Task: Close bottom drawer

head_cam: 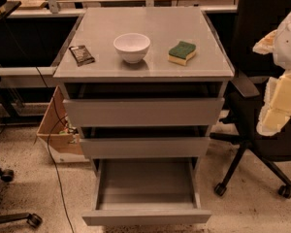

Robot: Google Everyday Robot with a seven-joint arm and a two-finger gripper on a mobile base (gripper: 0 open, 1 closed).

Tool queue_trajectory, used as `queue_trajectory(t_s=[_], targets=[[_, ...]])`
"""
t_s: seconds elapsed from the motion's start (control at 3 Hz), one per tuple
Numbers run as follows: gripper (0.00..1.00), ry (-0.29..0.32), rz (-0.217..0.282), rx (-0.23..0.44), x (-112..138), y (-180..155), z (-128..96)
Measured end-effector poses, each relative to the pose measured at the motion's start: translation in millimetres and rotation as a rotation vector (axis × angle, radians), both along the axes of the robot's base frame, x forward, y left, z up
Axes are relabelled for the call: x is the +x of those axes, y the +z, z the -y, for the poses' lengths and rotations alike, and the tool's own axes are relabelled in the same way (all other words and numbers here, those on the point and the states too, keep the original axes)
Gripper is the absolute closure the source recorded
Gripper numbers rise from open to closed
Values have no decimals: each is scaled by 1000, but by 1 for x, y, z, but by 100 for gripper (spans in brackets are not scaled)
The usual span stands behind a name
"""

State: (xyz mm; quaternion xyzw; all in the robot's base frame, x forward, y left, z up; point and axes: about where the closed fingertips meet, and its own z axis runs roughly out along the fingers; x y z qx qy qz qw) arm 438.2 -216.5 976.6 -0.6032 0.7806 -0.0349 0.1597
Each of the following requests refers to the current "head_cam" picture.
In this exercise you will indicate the grey bottom drawer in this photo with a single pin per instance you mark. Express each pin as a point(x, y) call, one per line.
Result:
point(145, 191)

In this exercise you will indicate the grey drawer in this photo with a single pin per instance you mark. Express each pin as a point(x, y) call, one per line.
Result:
point(141, 104)
point(145, 191)
point(144, 142)

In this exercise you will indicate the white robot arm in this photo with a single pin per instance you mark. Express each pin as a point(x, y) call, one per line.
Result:
point(276, 110)

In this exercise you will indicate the grey drawer cabinet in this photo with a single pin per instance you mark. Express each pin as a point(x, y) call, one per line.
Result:
point(165, 27)

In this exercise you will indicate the grey top drawer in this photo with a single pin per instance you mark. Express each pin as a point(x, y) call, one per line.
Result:
point(141, 104)

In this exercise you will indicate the grey middle drawer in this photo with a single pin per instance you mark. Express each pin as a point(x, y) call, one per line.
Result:
point(144, 142)

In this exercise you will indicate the white bowl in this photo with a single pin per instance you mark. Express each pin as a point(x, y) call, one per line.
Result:
point(132, 47)

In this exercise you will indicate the green yellow sponge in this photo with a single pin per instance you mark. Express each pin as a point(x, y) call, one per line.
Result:
point(181, 53)

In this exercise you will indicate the dark snack packet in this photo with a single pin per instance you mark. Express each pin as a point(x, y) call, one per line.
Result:
point(81, 55)

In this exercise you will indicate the wooden box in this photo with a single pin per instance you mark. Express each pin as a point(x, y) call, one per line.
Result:
point(56, 132)

